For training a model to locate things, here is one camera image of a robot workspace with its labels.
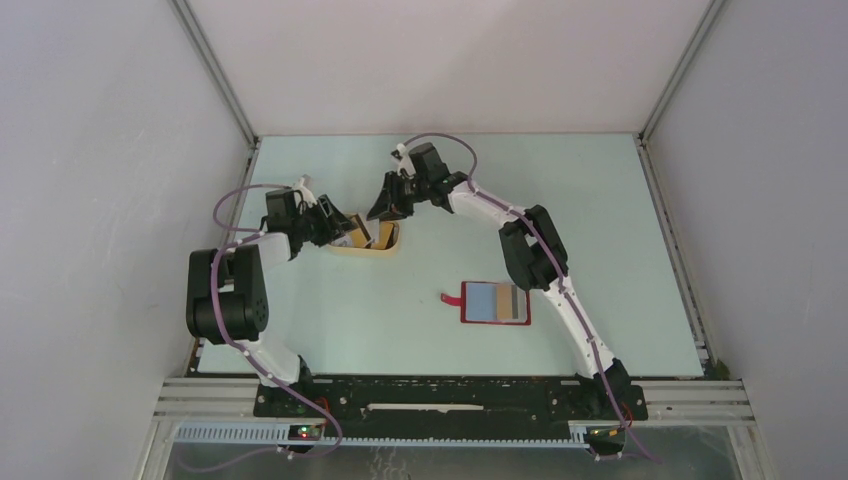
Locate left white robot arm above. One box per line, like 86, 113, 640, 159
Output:
185, 186, 357, 417

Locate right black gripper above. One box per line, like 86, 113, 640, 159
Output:
369, 169, 432, 222

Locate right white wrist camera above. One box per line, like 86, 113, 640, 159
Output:
391, 143, 416, 177

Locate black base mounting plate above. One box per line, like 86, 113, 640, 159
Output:
253, 375, 649, 441

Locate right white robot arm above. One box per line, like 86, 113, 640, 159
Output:
367, 142, 632, 418

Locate aluminium frame rail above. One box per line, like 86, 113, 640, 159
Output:
133, 377, 777, 479

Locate beige oval tray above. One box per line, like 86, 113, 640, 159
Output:
327, 213, 401, 258

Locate red card holder wallet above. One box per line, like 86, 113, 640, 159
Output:
440, 281, 532, 326

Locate gold black card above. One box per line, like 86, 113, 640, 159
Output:
495, 283, 524, 323

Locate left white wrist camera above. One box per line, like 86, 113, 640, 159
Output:
292, 175, 317, 209

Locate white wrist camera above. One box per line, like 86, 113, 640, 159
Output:
391, 143, 416, 177
292, 175, 317, 209

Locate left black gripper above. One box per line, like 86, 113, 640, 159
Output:
291, 195, 357, 248

